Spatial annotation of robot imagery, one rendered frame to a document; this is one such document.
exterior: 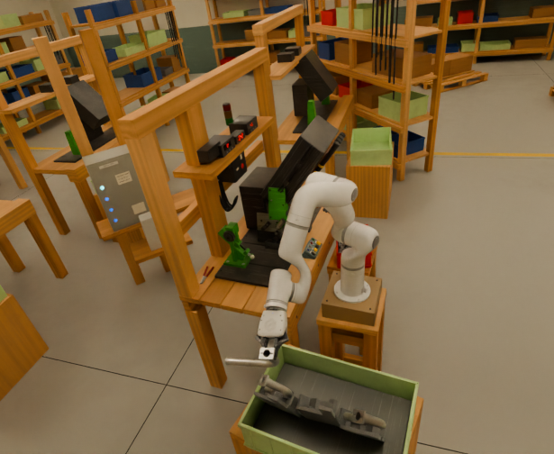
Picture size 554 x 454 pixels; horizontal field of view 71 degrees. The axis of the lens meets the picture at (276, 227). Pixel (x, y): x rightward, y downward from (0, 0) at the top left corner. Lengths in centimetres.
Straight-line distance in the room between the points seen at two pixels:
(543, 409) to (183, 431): 224
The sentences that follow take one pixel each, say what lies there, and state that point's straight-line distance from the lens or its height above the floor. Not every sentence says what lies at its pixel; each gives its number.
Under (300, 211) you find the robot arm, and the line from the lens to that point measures 142.
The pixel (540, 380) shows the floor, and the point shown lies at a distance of 321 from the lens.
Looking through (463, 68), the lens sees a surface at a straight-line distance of 945.
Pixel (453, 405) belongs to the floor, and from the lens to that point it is 292.
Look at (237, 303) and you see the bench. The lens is 224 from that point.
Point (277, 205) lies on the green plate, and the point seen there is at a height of 116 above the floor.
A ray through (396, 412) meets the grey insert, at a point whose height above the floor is 85.
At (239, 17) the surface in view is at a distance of 1135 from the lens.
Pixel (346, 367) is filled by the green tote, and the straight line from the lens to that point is 183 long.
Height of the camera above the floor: 241
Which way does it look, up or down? 34 degrees down
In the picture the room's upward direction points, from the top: 8 degrees counter-clockwise
